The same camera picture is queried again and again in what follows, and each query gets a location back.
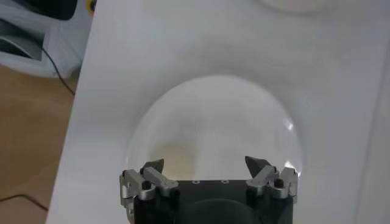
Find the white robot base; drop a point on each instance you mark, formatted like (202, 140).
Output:
(61, 45)

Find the white round plate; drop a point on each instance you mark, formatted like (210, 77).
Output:
(213, 121)

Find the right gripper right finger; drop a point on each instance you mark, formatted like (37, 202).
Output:
(268, 181)

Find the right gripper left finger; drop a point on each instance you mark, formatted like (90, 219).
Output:
(152, 182)

